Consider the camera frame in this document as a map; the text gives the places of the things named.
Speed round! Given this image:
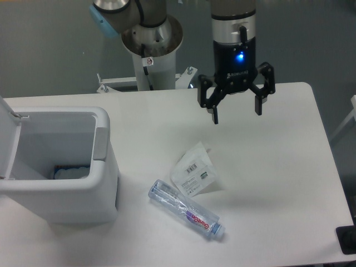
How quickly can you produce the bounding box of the clear plastic packaging bag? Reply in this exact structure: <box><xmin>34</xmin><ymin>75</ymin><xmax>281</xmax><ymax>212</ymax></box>
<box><xmin>170</xmin><ymin>142</ymin><xmax>218</xmax><ymax>197</ymax></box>

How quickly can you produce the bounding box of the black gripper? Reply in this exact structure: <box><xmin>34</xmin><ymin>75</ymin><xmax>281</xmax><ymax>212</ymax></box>
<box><xmin>197</xmin><ymin>14</ymin><xmax>276</xmax><ymax>125</ymax></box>

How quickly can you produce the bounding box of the crushed clear water bottle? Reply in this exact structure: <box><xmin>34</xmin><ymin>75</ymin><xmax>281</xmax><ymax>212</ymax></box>
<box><xmin>148</xmin><ymin>179</ymin><xmax>225</xmax><ymax>240</ymax></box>

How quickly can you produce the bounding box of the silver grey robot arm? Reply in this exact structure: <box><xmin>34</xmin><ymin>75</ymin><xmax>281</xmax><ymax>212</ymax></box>
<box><xmin>90</xmin><ymin>1</ymin><xmax>275</xmax><ymax>123</ymax></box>

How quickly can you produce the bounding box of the black device at table edge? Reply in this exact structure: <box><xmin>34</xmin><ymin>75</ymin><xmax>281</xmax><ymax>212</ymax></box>
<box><xmin>336</xmin><ymin>225</ymin><xmax>355</xmax><ymax>255</ymax></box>

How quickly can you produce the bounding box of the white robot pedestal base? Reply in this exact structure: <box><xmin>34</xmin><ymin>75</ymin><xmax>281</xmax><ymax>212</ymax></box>
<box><xmin>97</xmin><ymin>14</ymin><xmax>197</xmax><ymax>93</ymax></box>

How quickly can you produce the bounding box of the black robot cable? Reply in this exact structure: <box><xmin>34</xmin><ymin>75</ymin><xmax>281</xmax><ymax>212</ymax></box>
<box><xmin>140</xmin><ymin>43</ymin><xmax>155</xmax><ymax>91</ymax></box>

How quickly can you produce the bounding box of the white frame at right edge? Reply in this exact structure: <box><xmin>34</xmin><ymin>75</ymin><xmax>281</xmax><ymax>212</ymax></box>
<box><xmin>330</xmin><ymin>95</ymin><xmax>355</xmax><ymax>146</ymax></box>

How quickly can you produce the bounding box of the trash inside the can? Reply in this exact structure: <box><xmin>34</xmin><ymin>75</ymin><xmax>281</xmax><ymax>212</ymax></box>
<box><xmin>53</xmin><ymin>165</ymin><xmax>90</xmax><ymax>180</ymax></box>

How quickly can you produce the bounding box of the white open trash can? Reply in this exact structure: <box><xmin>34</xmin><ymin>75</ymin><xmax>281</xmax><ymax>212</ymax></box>
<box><xmin>1</xmin><ymin>101</ymin><xmax>120</xmax><ymax>224</ymax></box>

